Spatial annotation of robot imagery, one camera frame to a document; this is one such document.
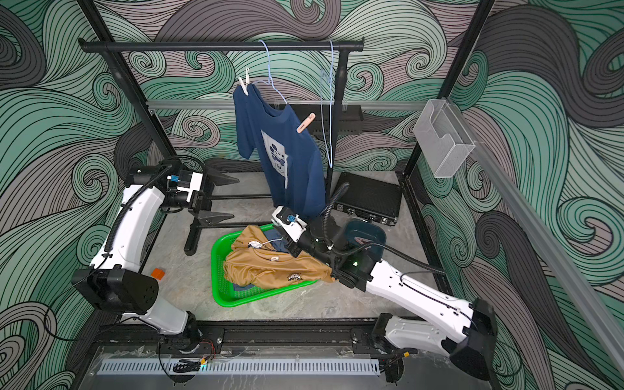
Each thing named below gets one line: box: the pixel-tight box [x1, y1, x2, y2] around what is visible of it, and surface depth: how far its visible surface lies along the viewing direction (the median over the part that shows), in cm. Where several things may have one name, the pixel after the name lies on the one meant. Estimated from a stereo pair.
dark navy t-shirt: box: [233, 83, 327, 221], surface depth 72 cm
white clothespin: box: [238, 67, 250, 96], surface depth 73 cm
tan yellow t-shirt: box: [223, 224, 336, 291], surface depth 83 cm
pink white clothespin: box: [295, 112, 317, 134], surface depth 60 cm
